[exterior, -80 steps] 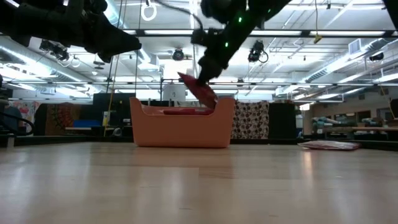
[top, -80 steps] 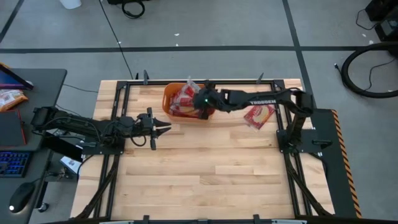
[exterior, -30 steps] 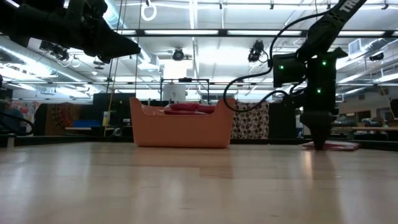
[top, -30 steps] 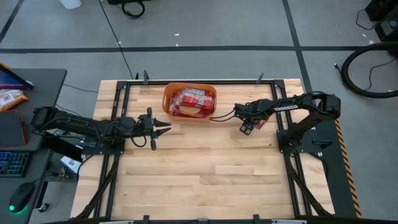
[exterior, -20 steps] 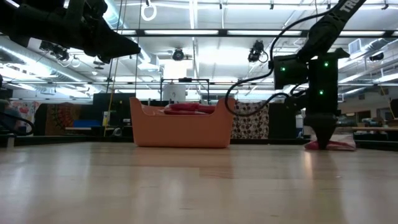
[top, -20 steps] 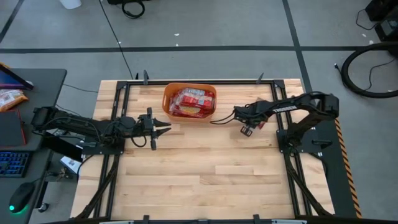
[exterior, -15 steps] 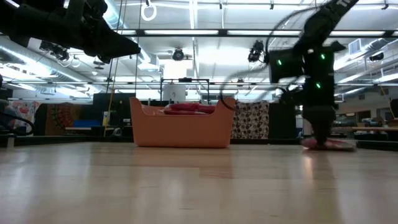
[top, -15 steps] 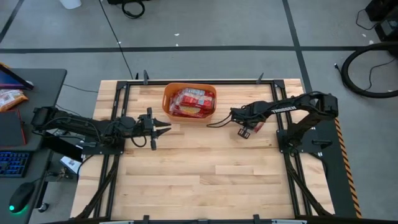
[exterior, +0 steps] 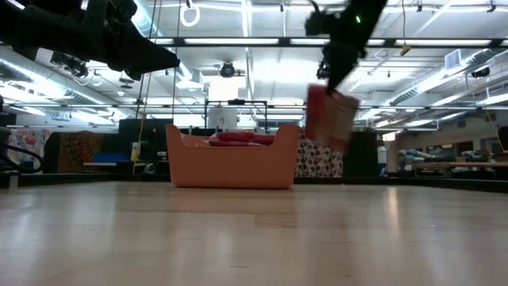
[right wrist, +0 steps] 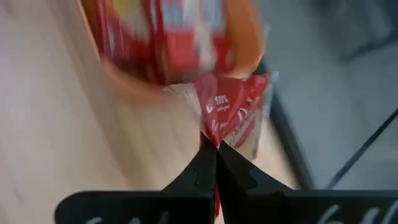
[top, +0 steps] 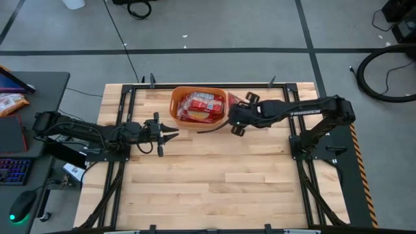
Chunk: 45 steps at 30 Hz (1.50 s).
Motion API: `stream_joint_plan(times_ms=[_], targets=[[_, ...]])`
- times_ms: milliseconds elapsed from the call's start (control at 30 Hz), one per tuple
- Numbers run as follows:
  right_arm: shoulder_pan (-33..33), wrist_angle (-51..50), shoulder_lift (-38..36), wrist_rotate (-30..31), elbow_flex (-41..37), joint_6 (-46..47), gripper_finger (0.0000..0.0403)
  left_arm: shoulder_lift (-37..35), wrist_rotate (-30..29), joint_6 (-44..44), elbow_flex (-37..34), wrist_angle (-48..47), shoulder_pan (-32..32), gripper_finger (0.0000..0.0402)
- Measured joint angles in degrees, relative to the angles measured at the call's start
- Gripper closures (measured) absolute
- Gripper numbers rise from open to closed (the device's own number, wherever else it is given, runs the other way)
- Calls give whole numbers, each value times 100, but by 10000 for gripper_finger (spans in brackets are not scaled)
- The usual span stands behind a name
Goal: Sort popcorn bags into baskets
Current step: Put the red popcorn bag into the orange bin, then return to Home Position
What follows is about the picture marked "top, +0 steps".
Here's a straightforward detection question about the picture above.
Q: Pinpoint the black desk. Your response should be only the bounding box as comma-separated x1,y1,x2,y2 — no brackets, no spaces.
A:
0,71,71,234

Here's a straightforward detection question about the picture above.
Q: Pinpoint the black equipment case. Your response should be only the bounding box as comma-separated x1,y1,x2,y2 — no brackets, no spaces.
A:
381,0,416,44

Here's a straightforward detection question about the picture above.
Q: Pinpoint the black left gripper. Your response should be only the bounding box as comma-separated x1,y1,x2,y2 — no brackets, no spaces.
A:
142,112,180,158

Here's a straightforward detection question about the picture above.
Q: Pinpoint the small white box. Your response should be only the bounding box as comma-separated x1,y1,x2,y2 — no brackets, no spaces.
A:
62,162,86,183

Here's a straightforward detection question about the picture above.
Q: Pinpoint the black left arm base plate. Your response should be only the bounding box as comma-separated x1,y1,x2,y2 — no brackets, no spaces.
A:
84,136,133,163

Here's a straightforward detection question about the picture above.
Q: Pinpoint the laptop with lit screen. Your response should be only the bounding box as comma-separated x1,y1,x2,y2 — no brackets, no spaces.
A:
0,64,36,95

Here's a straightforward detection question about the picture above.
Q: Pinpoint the backlit black keyboard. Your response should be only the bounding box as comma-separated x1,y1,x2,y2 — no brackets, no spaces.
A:
0,157,33,187

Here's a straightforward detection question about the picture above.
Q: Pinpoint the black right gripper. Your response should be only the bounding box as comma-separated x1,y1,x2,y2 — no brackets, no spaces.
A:
197,92,261,137

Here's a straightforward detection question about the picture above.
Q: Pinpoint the orange snack bag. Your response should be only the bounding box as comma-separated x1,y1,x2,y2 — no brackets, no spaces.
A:
0,93,30,118

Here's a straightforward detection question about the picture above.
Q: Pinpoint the thin black floor cable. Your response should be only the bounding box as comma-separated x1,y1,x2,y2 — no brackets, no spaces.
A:
380,61,414,96

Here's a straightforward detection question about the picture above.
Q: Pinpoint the orange plastic basket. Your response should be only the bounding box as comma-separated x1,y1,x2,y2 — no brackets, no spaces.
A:
169,86,229,129

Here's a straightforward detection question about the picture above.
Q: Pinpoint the black notebook with red edge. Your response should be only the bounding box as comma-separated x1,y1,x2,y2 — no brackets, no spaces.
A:
0,114,29,155

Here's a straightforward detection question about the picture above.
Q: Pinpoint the long black floor cable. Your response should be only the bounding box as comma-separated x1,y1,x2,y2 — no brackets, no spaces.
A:
103,0,140,84

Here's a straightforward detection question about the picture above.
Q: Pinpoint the red popcorn bag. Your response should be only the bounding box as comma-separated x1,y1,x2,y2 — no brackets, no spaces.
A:
177,94,196,118
227,92,244,108
180,109,222,124
189,91,226,113

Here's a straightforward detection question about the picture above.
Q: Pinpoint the black box under desk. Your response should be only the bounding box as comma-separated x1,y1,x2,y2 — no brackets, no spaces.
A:
43,139,88,170

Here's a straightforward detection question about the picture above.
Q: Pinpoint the white container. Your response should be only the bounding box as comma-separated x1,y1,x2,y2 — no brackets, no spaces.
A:
61,0,86,10

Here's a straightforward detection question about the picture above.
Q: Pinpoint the black looped cable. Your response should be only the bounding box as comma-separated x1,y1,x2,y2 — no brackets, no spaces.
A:
126,0,153,20

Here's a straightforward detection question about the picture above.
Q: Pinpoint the black platform with hazard stripe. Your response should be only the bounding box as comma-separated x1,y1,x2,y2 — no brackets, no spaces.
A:
321,112,380,229

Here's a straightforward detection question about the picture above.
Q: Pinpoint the black computer mouse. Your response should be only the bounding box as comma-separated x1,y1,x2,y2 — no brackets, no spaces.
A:
8,190,38,224

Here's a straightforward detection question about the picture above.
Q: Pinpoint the black hose ring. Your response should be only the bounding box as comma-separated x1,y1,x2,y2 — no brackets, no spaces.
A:
356,43,416,103

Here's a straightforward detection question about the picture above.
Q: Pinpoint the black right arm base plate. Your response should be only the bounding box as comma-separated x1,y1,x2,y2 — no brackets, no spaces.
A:
289,133,348,161

